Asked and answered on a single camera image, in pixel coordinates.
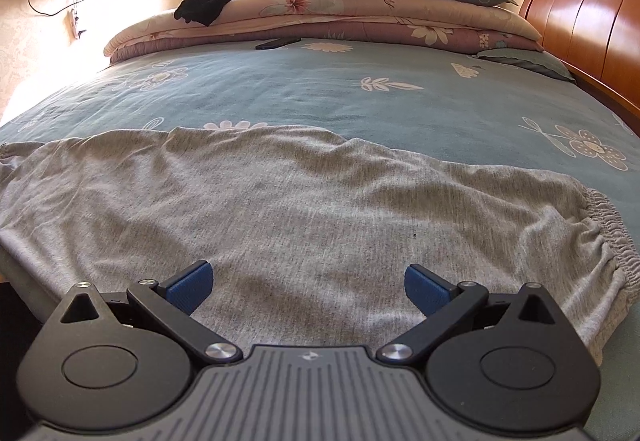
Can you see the black smartphone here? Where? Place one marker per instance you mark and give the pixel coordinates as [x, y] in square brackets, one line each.
[277, 43]

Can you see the pink floral folded quilt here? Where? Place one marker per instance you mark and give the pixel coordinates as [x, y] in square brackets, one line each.
[440, 24]

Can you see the orange wooden headboard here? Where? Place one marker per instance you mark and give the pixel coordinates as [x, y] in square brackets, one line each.
[598, 42]

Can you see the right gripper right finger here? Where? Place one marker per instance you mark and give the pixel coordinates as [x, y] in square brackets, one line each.
[447, 309]

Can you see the blue floral bed sheet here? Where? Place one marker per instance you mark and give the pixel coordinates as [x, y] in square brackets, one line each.
[439, 104]

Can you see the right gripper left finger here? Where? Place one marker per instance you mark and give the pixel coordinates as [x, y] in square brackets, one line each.
[168, 305]

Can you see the grey sweatpants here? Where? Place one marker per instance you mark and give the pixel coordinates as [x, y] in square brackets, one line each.
[309, 233]

